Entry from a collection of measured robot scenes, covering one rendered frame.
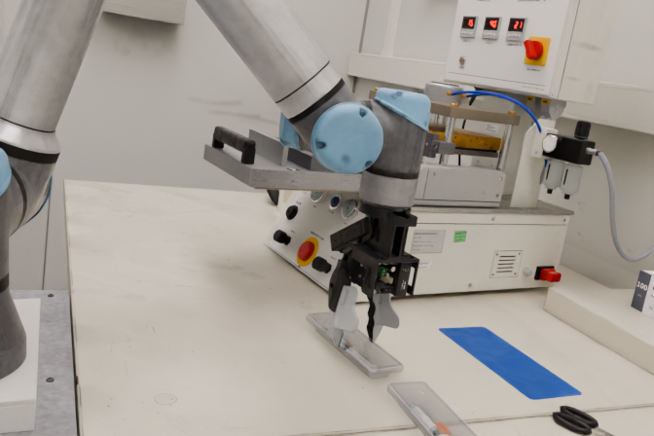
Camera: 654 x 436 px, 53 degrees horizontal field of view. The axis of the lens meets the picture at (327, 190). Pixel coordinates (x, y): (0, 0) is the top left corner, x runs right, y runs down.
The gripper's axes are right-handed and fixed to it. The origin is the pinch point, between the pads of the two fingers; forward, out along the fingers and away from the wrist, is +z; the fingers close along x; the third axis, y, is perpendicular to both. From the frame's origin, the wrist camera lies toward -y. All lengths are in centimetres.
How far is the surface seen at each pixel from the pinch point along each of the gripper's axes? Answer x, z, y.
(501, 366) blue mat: 21.5, 2.8, 9.3
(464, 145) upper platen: 35.3, -25.9, -22.7
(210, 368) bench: -21.4, 2.9, 0.1
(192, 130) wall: 37, -2, -182
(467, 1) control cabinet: 49, -56, -46
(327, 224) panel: 12.9, -7.1, -31.9
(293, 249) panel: 9.6, 0.0, -37.8
